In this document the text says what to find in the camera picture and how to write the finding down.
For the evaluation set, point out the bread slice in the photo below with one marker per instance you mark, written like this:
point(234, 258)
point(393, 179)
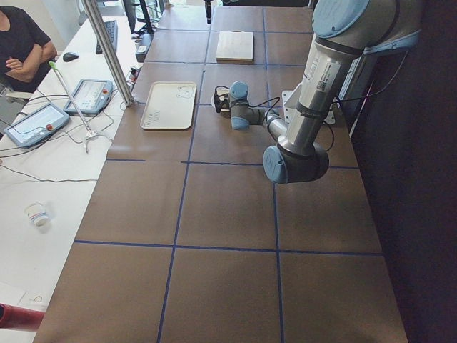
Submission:
point(223, 93)

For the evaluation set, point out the white round plate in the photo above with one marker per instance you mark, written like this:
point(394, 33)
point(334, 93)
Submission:
point(221, 103)

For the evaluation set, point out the far teach pendant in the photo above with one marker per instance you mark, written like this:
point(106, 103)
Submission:
point(92, 96)

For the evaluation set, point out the cream bear serving tray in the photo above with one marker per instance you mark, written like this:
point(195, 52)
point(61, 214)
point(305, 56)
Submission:
point(170, 106)

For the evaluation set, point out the black computer mouse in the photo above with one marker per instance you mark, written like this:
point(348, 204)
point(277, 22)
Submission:
point(70, 56)

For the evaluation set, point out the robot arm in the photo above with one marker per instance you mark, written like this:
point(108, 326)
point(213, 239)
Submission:
point(343, 31)

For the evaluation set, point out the seated person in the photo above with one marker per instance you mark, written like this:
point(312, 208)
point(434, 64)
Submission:
point(26, 50)

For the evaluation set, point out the teach pendant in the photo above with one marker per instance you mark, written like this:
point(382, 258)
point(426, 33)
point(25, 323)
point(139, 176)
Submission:
point(92, 96)
point(37, 126)

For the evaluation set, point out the wooden cutting board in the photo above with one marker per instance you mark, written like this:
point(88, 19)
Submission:
point(235, 47)

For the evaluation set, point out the aluminium frame post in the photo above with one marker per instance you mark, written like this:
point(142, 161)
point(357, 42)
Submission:
point(97, 24)

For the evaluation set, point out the near teach pendant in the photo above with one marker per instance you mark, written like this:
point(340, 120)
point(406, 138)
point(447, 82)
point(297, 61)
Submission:
point(37, 126)

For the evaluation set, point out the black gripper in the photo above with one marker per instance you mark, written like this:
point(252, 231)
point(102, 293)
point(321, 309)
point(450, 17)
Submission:
point(226, 104)
point(207, 8)

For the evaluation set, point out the black keyboard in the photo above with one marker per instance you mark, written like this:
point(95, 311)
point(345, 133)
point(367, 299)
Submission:
point(111, 29)

